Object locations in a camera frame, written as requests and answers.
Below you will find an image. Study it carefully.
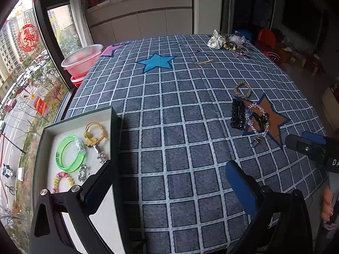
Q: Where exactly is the red plastic chair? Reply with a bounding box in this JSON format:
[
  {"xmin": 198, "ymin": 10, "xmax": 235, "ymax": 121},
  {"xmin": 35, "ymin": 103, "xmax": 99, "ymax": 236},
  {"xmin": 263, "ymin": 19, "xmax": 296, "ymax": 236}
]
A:
[{"xmin": 255, "ymin": 28, "xmax": 277, "ymax": 56}]

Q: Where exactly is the yellow hair tie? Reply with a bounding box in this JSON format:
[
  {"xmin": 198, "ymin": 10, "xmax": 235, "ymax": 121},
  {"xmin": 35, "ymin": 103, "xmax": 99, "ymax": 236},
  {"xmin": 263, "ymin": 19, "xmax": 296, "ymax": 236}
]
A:
[{"xmin": 84, "ymin": 121, "xmax": 109, "ymax": 146}]

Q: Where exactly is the blue plastic stool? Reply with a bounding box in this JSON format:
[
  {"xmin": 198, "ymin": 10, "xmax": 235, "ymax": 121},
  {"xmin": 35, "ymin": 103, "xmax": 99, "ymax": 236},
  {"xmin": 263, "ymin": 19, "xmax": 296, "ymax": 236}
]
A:
[{"xmin": 234, "ymin": 30, "xmax": 252, "ymax": 42}]

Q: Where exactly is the red lantern decoration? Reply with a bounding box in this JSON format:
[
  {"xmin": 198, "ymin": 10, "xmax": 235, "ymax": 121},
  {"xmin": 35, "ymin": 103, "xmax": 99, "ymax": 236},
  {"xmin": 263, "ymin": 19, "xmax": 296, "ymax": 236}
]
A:
[{"xmin": 34, "ymin": 96, "xmax": 50, "ymax": 116}]

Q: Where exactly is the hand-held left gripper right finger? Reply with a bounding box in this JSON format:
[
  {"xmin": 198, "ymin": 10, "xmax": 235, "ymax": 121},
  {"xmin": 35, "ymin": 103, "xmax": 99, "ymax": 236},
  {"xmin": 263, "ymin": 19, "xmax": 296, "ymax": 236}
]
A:
[{"xmin": 225, "ymin": 160, "xmax": 314, "ymax": 254}]

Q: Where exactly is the red plastic basin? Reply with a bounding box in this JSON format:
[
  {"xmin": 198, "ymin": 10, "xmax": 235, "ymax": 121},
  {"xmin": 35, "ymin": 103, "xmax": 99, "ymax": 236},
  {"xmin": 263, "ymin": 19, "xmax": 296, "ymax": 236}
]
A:
[{"xmin": 70, "ymin": 75, "xmax": 85, "ymax": 88}]

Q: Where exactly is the red horse window decal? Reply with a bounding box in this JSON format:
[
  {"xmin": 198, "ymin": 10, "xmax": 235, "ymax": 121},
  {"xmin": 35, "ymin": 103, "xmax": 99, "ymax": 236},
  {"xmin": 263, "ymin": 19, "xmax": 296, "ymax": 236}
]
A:
[{"xmin": 17, "ymin": 24, "xmax": 40, "ymax": 51}]

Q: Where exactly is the pink plastic basin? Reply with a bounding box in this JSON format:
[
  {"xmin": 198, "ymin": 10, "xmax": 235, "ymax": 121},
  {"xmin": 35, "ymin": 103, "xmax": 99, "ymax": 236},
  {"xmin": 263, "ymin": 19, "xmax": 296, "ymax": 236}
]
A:
[{"xmin": 61, "ymin": 44, "xmax": 104, "ymax": 77}]

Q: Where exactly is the green plastic bangle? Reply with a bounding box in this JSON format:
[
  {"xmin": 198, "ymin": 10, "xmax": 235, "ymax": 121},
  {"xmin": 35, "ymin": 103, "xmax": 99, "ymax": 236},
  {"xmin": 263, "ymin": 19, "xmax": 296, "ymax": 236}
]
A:
[{"xmin": 55, "ymin": 135, "xmax": 87, "ymax": 171}]

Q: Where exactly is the brown braided bracelet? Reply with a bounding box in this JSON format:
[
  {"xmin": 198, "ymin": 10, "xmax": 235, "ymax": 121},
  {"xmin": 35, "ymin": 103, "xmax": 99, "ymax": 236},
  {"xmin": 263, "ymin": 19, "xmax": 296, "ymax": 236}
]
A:
[{"xmin": 233, "ymin": 81, "xmax": 252, "ymax": 98}]

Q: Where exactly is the white satin scrunchie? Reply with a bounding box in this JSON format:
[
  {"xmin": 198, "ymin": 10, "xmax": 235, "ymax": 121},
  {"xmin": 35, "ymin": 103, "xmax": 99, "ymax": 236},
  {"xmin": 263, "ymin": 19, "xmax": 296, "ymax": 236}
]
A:
[{"xmin": 207, "ymin": 30, "xmax": 226, "ymax": 50}]

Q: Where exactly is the white cabinet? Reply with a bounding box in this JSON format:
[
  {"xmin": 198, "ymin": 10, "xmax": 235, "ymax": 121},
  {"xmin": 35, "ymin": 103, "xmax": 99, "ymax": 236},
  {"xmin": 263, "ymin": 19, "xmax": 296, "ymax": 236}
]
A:
[{"xmin": 84, "ymin": 0, "xmax": 195, "ymax": 48}]

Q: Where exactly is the checked blue tablecloth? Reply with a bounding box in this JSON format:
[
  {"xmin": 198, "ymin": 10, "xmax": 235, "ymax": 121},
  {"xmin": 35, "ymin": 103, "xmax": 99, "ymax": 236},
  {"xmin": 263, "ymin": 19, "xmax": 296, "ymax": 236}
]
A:
[{"xmin": 65, "ymin": 33, "xmax": 328, "ymax": 254}]

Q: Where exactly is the pile of colourful toys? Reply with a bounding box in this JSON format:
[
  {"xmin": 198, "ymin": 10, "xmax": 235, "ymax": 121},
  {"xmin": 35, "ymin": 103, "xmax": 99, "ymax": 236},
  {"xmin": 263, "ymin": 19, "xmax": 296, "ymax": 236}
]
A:
[{"xmin": 278, "ymin": 44, "xmax": 324, "ymax": 75}]

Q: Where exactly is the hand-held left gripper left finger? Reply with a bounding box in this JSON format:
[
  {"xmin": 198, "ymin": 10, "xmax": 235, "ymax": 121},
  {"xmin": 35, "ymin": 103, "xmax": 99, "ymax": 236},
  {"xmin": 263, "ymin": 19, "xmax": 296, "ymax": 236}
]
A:
[{"xmin": 29, "ymin": 159, "xmax": 118, "ymax": 254}]

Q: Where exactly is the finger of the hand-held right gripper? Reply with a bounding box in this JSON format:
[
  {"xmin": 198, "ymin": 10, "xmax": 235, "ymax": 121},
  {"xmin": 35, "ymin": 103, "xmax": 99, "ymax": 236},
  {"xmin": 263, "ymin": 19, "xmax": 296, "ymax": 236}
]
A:
[
  {"xmin": 285, "ymin": 134, "xmax": 324, "ymax": 157},
  {"xmin": 302, "ymin": 131, "xmax": 328, "ymax": 144}
]

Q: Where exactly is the white tray with black rim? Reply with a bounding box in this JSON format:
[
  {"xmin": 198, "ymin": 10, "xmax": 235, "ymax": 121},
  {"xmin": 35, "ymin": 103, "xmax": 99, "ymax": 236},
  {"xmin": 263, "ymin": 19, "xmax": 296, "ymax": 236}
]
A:
[{"xmin": 34, "ymin": 105, "xmax": 131, "ymax": 254}]

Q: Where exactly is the person's right hand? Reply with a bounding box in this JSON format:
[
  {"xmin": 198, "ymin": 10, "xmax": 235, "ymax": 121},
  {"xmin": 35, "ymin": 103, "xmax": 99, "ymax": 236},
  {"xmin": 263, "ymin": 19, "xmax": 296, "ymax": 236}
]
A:
[{"xmin": 320, "ymin": 182, "xmax": 336, "ymax": 226}]

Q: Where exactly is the colourful bead bracelet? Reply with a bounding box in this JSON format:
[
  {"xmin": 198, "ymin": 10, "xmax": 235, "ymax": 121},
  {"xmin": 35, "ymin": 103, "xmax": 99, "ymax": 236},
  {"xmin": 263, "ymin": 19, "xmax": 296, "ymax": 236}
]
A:
[{"xmin": 52, "ymin": 172, "xmax": 75, "ymax": 194}]

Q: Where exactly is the clear crystal bead bracelet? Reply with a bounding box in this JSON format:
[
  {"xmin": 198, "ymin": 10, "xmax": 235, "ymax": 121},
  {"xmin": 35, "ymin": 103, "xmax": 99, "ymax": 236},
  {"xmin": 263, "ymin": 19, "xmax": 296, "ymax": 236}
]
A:
[{"xmin": 244, "ymin": 102, "xmax": 270, "ymax": 149}]

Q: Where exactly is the brown claw hair clip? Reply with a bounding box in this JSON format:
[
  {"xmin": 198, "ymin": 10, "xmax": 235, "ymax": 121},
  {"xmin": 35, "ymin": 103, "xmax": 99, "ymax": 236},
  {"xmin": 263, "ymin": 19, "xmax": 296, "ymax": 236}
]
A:
[{"xmin": 251, "ymin": 111, "xmax": 270, "ymax": 128}]

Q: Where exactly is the dark wall television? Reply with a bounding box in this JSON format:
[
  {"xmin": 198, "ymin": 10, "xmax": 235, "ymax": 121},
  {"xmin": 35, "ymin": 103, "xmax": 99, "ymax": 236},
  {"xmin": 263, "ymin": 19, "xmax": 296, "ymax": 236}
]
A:
[{"xmin": 280, "ymin": 0, "xmax": 325, "ymax": 46}]

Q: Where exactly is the black beaded hair clip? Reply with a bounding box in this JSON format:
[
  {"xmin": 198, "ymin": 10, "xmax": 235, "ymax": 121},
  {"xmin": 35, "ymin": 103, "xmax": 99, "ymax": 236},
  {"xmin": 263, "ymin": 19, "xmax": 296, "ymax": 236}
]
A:
[{"xmin": 230, "ymin": 99, "xmax": 251, "ymax": 130}]

